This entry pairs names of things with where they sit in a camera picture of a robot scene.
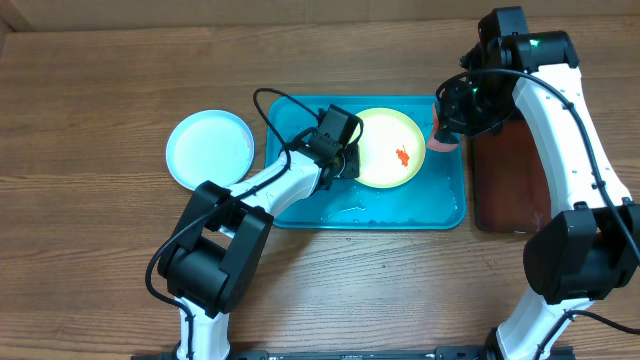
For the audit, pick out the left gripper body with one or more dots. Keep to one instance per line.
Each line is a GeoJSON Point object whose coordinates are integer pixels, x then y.
{"type": "Point", "coordinates": [350, 161]}

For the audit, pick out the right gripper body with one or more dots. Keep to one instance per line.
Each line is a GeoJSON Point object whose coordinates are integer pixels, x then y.
{"type": "Point", "coordinates": [482, 106]}

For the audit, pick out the yellow plate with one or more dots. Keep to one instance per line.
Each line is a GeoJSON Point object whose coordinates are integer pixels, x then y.
{"type": "Point", "coordinates": [392, 148]}

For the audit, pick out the pink green sponge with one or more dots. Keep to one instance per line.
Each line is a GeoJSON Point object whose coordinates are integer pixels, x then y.
{"type": "Point", "coordinates": [444, 143]}

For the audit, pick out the light blue plate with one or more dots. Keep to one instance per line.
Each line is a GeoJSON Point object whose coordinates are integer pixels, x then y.
{"type": "Point", "coordinates": [210, 145]}

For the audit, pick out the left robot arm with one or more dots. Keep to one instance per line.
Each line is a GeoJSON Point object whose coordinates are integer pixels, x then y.
{"type": "Point", "coordinates": [212, 255]}

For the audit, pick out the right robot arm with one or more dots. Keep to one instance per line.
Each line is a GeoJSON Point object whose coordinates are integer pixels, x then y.
{"type": "Point", "coordinates": [591, 245]}

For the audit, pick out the black red lacquer tray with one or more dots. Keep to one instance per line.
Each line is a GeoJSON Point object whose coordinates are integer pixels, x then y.
{"type": "Point", "coordinates": [511, 194]}

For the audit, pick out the teal plastic serving tray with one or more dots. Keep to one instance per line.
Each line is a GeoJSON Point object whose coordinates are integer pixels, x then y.
{"type": "Point", "coordinates": [434, 199]}

